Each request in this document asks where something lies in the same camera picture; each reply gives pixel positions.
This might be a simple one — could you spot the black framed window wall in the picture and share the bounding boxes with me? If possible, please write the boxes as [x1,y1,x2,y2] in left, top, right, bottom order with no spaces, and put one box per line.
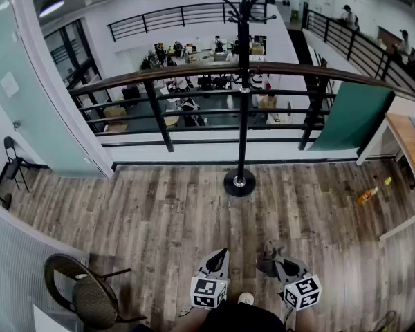
[44,18,103,90]

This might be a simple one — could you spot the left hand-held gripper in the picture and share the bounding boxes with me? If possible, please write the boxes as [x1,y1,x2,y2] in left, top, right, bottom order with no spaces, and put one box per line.
[190,248,231,311]

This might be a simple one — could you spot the person's dark shorts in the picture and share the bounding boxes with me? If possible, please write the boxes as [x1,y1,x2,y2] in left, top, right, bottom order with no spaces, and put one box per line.
[131,301,288,332]

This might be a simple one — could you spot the black metal balcony railing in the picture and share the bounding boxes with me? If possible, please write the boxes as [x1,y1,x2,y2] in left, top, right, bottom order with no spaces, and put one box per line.
[107,1,268,42]
[302,7,415,95]

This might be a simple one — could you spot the wooden desk white frame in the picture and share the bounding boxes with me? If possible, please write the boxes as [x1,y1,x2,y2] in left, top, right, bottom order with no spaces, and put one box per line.
[356,112,415,242]

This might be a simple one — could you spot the black folding chair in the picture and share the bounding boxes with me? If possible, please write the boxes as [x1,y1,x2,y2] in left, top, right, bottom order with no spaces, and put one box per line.
[0,136,49,200]

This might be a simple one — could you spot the white table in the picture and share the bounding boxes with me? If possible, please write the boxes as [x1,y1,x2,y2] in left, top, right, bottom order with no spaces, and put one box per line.
[33,304,73,332]

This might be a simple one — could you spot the black metal coat rack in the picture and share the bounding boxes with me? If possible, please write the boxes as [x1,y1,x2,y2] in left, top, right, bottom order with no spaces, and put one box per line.
[191,0,279,198]

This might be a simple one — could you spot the black railing wooden handrail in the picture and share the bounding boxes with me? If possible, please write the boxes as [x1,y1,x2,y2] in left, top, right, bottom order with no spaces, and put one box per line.
[68,60,415,152]

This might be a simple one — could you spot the grey baseball cap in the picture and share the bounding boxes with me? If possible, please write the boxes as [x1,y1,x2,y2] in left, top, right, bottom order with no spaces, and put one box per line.
[255,239,288,279]

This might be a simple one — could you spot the orange plastic bottle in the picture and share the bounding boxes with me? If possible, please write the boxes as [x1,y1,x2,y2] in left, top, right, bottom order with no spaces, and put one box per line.
[356,187,380,206]

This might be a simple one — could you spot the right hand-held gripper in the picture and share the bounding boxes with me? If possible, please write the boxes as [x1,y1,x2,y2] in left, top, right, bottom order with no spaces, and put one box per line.
[273,256,323,312]

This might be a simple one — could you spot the green hanging mat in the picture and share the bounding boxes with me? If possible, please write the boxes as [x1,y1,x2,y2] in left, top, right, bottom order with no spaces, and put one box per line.
[306,81,396,152]

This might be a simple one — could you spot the white paper sheet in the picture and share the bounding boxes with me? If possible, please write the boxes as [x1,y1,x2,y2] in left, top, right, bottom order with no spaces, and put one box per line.
[0,71,21,98]

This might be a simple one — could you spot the person's right forearm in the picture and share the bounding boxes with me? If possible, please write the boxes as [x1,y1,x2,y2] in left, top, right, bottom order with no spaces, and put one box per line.
[293,308,320,332]

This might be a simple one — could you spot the frosted glass door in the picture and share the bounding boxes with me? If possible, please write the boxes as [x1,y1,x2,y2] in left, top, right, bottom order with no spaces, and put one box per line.
[0,0,109,179]

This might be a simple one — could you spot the black wicker chair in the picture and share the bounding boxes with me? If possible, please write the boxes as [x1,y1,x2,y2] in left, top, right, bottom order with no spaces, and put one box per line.
[44,253,148,331]

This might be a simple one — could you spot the round pendant ceiling lamp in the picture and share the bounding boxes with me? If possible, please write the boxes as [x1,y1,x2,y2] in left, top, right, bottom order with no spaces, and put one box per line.
[38,0,65,18]

